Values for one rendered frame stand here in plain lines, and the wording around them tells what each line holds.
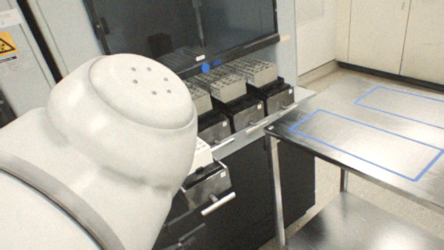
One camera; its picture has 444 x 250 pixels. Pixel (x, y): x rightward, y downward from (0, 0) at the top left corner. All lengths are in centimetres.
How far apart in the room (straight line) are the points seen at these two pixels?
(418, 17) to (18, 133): 285
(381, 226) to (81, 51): 120
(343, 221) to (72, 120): 129
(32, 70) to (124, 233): 74
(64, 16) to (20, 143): 71
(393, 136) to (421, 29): 207
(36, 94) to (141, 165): 75
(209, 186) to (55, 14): 56
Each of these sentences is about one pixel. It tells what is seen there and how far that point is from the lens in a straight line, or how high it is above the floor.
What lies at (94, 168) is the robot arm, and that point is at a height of 123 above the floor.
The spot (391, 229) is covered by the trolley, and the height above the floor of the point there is 28.
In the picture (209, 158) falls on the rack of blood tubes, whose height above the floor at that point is 83.
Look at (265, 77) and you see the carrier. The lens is 121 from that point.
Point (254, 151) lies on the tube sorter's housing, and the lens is 119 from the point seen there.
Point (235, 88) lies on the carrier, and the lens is 113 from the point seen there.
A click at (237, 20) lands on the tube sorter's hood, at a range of 108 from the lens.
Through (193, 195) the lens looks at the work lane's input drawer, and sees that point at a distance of 81.
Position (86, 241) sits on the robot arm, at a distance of 17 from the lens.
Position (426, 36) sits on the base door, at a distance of 293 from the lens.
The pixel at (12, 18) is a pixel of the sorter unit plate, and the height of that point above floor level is 124.
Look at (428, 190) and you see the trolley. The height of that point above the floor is 82.
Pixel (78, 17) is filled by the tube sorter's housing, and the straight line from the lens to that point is 89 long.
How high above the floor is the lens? 132
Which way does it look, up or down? 31 degrees down
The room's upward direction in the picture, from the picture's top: 10 degrees counter-clockwise
